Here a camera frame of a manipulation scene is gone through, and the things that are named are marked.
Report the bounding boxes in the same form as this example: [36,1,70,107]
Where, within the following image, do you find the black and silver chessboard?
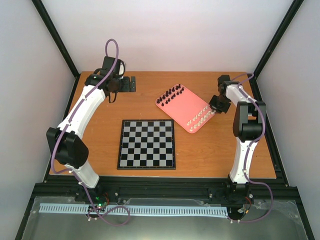
[117,119,176,170]

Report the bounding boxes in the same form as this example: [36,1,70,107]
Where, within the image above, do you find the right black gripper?
[208,95,231,114]

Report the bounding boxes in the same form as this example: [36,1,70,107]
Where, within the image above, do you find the light blue cable duct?
[38,203,228,218]

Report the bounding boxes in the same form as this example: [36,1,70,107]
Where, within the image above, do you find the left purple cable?
[50,38,131,227]

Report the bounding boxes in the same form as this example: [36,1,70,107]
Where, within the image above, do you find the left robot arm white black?
[46,56,134,202]

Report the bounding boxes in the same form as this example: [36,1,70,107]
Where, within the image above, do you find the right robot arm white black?
[209,75,266,204]

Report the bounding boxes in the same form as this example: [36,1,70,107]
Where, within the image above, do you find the left frame post black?
[31,0,81,80]

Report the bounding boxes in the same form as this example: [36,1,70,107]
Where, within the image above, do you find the frame post black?
[31,0,81,80]
[251,0,306,79]

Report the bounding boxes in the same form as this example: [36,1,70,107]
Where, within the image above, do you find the right frame post black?
[251,0,306,79]

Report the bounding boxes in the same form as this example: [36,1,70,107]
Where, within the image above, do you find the pink plastic tray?
[155,83,216,134]

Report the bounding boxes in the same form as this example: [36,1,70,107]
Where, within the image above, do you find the black aluminium frame base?
[15,175,315,240]

